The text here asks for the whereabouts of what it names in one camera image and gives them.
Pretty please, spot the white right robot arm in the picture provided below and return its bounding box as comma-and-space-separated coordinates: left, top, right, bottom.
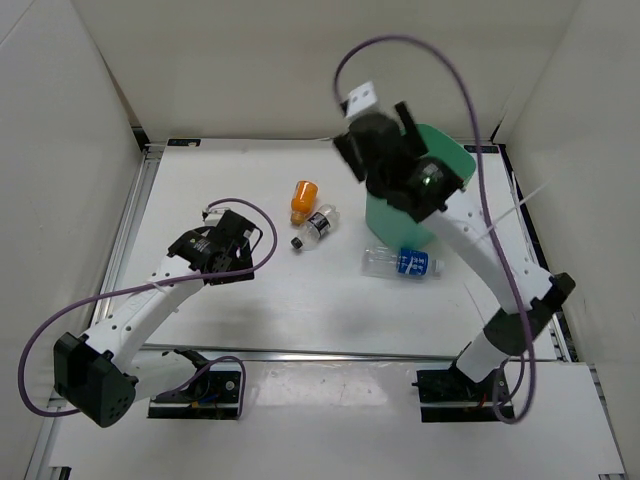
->
333, 97, 575, 400

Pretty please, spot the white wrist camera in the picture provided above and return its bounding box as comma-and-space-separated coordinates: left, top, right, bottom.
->
202, 208, 227, 227
345, 81, 378, 122

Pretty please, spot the clear blue-label water bottle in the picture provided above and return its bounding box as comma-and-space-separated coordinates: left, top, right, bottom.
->
362, 246, 444, 280

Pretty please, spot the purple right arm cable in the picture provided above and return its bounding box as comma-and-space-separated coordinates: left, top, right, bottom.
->
332, 35, 536, 425

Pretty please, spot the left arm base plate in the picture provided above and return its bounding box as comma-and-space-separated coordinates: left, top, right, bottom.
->
147, 355, 246, 421

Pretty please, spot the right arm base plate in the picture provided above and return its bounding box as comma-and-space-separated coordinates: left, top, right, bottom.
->
412, 369, 514, 423

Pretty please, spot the aluminium table frame rail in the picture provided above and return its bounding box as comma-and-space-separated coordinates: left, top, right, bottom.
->
44, 124, 576, 416

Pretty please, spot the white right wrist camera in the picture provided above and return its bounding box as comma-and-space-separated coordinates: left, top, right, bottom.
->
345, 81, 378, 122

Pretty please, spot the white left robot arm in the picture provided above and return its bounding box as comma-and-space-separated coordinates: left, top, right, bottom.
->
54, 210, 263, 428

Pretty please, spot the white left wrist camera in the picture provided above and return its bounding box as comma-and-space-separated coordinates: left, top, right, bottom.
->
202, 208, 227, 227

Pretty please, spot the clear black-label pepsi bottle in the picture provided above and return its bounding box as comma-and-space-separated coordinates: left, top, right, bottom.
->
290, 204, 340, 251

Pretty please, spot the green plastic bin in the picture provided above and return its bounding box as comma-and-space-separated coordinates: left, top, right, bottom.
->
365, 124, 476, 250

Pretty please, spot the orange juice bottle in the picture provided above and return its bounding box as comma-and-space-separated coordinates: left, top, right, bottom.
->
290, 180, 318, 226

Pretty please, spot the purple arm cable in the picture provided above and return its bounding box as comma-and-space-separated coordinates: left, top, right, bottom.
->
17, 197, 279, 418
332, 35, 536, 425

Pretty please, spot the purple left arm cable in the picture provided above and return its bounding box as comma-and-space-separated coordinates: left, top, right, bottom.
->
17, 197, 279, 418

